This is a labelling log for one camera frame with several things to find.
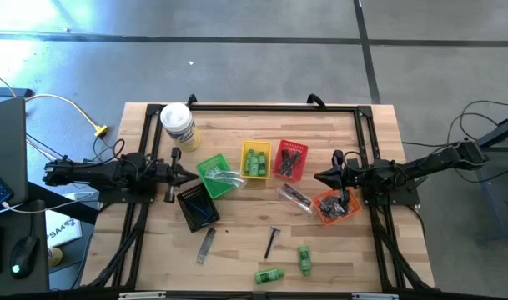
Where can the red plastic basket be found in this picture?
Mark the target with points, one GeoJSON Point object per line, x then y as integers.
{"type": "Point", "coordinates": [295, 145]}

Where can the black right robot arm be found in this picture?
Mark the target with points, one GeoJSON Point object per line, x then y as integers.
{"type": "Point", "coordinates": [424, 164]}

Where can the dark desk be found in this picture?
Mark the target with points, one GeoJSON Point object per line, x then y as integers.
{"type": "Point", "coordinates": [3, 287]}

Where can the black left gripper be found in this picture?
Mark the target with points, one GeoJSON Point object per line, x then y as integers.
{"type": "Point", "coordinates": [162, 175]}

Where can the black plastic basket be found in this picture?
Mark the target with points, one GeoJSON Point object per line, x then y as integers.
{"type": "Point", "coordinates": [187, 218]}

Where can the yellow plastic basket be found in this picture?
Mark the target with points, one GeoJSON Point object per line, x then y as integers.
{"type": "Point", "coordinates": [255, 144]}

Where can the blue toothbrush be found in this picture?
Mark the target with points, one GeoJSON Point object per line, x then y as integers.
{"type": "Point", "coordinates": [226, 184]}

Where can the silver bracket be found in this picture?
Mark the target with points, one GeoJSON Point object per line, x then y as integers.
{"type": "Point", "coordinates": [374, 296]}
{"type": "Point", "coordinates": [141, 296]}

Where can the black computer mouse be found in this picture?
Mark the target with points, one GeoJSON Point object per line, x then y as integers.
{"type": "Point", "coordinates": [24, 254]}

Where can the grey laptop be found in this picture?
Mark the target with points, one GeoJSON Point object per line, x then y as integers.
{"type": "Point", "coordinates": [5, 141]}

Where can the green travel shampoo bottle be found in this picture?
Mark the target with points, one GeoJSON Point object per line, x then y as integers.
{"type": "Point", "coordinates": [269, 276]}
{"type": "Point", "coordinates": [262, 164]}
{"type": "Point", "coordinates": [248, 162]}
{"type": "Point", "coordinates": [254, 168]}
{"type": "Point", "coordinates": [304, 260]}

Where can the red and blue toothbrush pack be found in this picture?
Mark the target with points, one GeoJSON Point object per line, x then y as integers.
{"type": "Point", "coordinates": [303, 206]}

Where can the black aluminium table frame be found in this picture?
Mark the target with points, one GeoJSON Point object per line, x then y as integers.
{"type": "Point", "coordinates": [278, 107]}

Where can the green plastic basket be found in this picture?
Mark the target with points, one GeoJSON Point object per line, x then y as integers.
{"type": "Point", "coordinates": [209, 160]}

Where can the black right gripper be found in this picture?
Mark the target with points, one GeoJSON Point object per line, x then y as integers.
{"type": "Point", "coordinates": [364, 174]}

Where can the small yellow object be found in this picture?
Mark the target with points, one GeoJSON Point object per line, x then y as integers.
{"type": "Point", "coordinates": [55, 256]}

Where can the Lysol wipes canister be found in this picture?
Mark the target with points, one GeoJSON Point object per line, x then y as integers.
{"type": "Point", "coordinates": [176, 118]}

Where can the orange plastic basket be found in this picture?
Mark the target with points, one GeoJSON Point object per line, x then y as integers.
{"type": "Point", "coordinates": [355, 206]}

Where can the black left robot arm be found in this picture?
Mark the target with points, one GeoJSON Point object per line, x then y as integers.
{"type": "Point", "coordinates": [95, 173]}

